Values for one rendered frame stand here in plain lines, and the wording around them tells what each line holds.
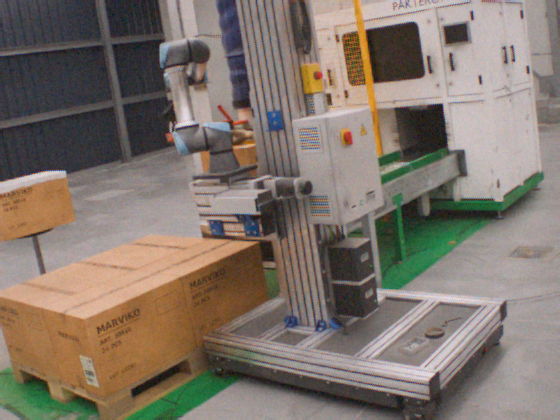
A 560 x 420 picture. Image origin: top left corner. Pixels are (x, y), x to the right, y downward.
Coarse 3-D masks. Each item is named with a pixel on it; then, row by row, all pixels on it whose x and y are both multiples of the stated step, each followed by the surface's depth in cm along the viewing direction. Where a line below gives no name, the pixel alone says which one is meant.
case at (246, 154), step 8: (240, 144) 375; (248, 144) 366; (200, 152) 377; (208, 152) 372; (240, 152) 355; (248, 152) 352; (256, 152) 356; (208, 160) 374; (240, 160) 356; (248, 160) 352; (256, 160) 356
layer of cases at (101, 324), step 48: (144, 240) 408; (192, 240) 387; (240, 240) 367; (48, 288) 328; (96, 288) 315; (144, 288) 303; (192, 288) 320; (240, 288) 347; (48, 336) 300; (96, 336) 275; (144, 336) 296; (192, 336) 320; (96, 384) 280
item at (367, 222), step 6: (366, 216) 384; (372, 216) 386; (366, 222) 385; (372, 222) 386; (366, 228) 386; (372, 228) 387; (366, 234) 387; (372, 234) 387; (372, 240) 387; (372, 246) 387; (372, 252) 388; (378, 258) 392; (378, 264) 393; (378, 270) 393; (378, 276) 393; (378, 282) 393
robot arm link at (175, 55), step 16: (160, 48) 283; (176, 48) 283; (160, 64) 285; (176, 64) 284; (176, 80) 286; (176, 96) 287; (176, 112) 289; (192, 112) 290; (176, 128) 289; (192, 128) 287; (176, 144) 287; (192, 144) 287
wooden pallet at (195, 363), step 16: (192, 352) 320; (16, 368) 340; (32, 368) 326; (160, 368) 303; (192, 368) 319; (208, 368) 328; (48, 384) 316; (64, 384) 303; (160, 384) 313; (176, 384) 311; (64, 400) 309; (96, 400) 284; (112, 400) 281; (128, 400) 288; (144, 400) 298; (112, 416) 281
